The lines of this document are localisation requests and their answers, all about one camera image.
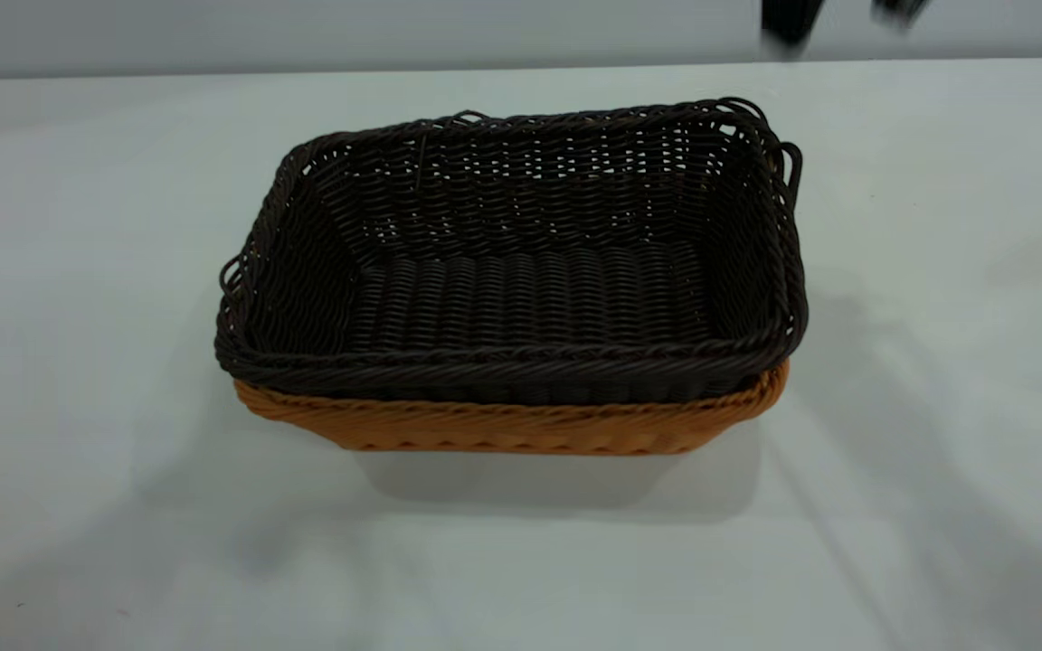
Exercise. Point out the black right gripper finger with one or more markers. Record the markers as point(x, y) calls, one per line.
point(792, 20)
point(901, 9)

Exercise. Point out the dark brown wicker basket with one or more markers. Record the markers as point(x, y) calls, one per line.
point(521, 298)

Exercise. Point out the light brown wicker basket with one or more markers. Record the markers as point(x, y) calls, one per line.
point(521, 429)

